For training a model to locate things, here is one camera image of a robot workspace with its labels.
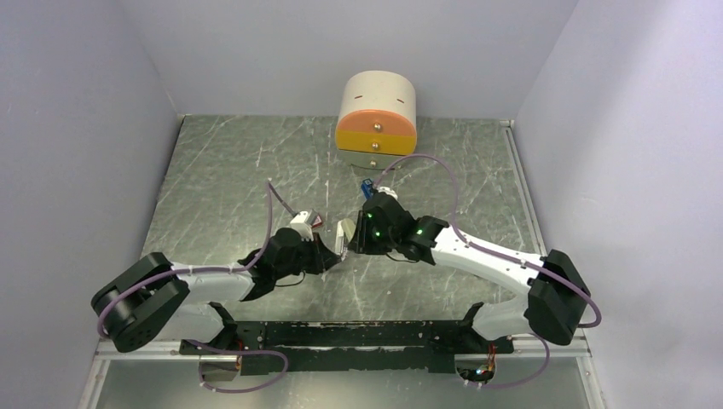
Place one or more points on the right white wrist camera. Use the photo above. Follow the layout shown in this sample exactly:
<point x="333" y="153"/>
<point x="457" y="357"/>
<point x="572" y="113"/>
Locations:
<point x="387" y="190"/>

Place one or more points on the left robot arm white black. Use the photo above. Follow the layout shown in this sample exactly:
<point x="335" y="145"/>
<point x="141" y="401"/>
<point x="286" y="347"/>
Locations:
<point x="155" y="299"/>

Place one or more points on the blue black stapler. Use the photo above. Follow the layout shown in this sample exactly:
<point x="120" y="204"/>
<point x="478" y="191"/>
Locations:
<point x="367" y="188"/>

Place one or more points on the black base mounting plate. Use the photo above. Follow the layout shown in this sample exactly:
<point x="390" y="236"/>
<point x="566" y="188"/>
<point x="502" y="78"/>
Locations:
<point x="430" y="345"/>

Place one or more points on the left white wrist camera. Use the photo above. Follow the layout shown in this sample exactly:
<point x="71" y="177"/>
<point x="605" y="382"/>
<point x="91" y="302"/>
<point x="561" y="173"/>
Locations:
<point x="305" y="222"/>

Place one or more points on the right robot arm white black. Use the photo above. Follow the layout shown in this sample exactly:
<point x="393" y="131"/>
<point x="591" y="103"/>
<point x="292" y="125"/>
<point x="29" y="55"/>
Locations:
<point x="548" y="294"/>

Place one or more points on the beige mini drawer cabinet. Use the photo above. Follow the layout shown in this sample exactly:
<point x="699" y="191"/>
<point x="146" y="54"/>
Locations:
<point x="377" y="120"/>

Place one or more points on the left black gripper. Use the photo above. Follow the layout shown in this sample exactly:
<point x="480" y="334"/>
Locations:
<point x="322" y="257"/>

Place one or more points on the beige white stapler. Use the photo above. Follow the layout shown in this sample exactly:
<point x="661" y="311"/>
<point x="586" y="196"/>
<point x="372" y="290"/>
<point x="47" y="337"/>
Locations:
<point x="344" y="234"/>

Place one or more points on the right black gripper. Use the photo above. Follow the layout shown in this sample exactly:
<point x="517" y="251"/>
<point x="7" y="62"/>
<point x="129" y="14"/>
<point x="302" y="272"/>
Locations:
<point x="361" y="242"/>

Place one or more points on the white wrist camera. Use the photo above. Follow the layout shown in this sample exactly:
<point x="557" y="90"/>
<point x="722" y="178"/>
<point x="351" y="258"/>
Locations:
<point x="305" y="222"/>
<point x="387" y="190"/>

